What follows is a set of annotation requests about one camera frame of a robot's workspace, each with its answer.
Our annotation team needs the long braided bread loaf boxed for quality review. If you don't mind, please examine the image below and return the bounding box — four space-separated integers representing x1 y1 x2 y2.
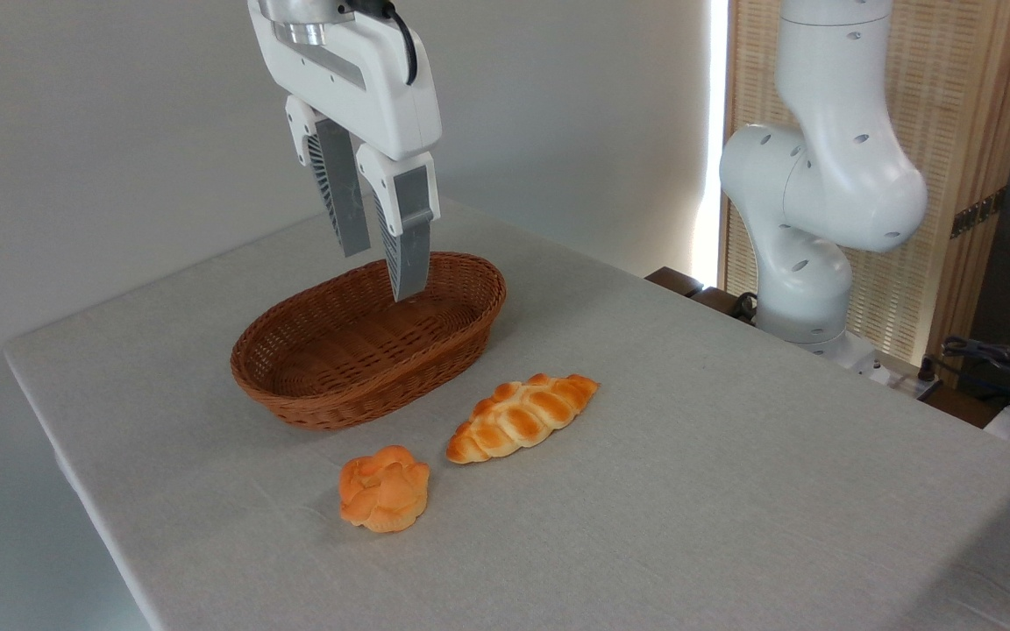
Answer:
445 373 601 465

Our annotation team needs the black cable bundle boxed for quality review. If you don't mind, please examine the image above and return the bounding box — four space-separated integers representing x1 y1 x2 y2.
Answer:
939 336 1010 413

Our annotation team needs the grey tablecloth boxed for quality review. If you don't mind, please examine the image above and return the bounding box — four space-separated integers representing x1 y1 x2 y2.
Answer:
4 188 1010 631

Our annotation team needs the round knotted bread roll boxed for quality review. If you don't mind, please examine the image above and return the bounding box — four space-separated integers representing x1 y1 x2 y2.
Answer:
338 445 431 534

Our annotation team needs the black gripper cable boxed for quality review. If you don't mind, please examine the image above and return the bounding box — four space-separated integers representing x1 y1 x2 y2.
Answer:
354 0 419 87

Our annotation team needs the brown wicker oval basket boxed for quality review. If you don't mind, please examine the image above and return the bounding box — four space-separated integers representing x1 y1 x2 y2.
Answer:
230 252 507 431

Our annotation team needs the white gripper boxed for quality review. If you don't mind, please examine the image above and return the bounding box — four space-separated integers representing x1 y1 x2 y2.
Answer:
247 0 444 303

